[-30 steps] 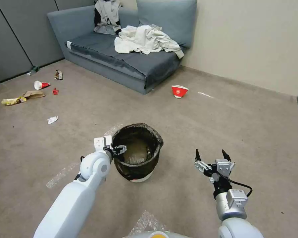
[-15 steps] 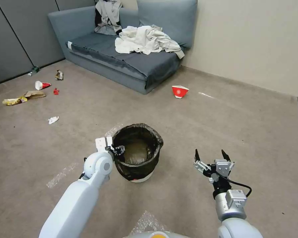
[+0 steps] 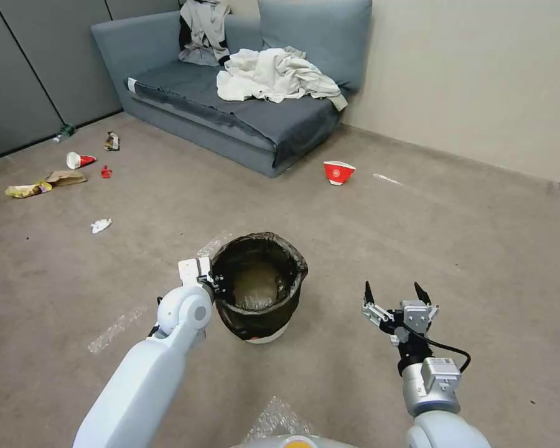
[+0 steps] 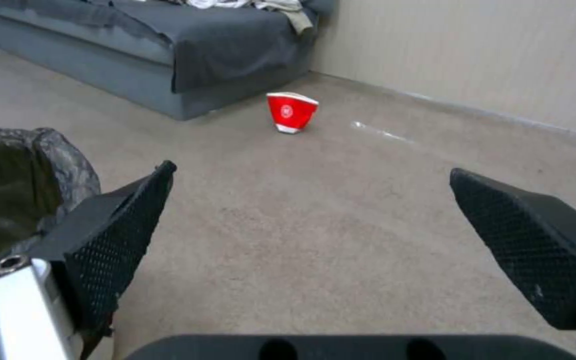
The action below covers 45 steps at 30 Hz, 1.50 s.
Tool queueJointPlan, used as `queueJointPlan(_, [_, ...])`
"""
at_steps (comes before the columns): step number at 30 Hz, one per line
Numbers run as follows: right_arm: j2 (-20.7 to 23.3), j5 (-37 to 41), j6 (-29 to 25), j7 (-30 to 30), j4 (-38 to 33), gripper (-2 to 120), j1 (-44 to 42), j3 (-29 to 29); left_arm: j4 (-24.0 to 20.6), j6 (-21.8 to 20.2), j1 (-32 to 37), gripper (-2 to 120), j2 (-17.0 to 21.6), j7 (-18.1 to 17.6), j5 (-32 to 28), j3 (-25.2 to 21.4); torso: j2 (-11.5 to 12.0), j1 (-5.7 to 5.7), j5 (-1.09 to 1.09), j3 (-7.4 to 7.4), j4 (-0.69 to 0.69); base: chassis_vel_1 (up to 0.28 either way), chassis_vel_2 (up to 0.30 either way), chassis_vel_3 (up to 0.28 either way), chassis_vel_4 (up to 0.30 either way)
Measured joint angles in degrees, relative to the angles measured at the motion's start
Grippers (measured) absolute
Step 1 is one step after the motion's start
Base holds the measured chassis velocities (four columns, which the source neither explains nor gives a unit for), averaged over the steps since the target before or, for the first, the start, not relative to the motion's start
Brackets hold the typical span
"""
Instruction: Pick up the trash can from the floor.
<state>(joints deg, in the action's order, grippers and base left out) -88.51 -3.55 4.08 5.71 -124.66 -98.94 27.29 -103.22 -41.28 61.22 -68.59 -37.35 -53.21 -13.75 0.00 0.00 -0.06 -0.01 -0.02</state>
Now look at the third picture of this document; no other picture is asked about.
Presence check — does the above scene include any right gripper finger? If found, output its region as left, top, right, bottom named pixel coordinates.
left=359, top=281, right=396, bottom=330
left=414, top=281, right=441, bottom=325

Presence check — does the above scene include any white trash can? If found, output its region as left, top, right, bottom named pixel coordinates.
left=236, top=320, right=294, bottom=346

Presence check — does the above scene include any black trash bag liner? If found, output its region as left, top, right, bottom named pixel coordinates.
left=211, top=230, right=309, bottom=340

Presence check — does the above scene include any clear tape patch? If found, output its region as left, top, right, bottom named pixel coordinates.
left=195, top=238, right=227, bottom=258
left=87, top=306, right=148, bottom=354
left=242, top=396, right=314, bottom=442

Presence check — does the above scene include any red paper bowl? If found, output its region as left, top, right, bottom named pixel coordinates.
left=323, top=160, right=357, bottom=187

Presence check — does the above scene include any white robot front shell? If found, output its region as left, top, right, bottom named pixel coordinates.
left=250, top=434, right=351, bottom=448

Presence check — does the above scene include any grey fabric sofa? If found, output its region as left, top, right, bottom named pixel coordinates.
left=91, top=0, right=373, bottom=178

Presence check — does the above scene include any brown paper bag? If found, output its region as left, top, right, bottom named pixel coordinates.
left=45, top=170, right=88, bottom=187

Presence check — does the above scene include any red and white paper cup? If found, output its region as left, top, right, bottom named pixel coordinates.
left=66, top=151, right=97, bottom=170

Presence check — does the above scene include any yellow snack wrapper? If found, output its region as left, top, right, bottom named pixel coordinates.
left=5, top=180, right=53, bottom=198

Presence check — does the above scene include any white crumpled cloth pile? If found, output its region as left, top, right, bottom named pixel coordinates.
left=216, top=46, right=348, bottom=112

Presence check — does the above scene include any black and white jacket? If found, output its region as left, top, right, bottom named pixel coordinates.
left=177, top=0, right=234, bottom=66

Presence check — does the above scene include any grey sofa back cushion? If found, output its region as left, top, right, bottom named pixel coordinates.
left=259, top=0, right=373, bottom=92

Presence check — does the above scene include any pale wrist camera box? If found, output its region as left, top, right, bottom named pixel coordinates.
left=399, top=300, right=432, bottom=336

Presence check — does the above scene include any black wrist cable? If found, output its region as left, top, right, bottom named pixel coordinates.
left=424, top=339, right=472, bottom=373

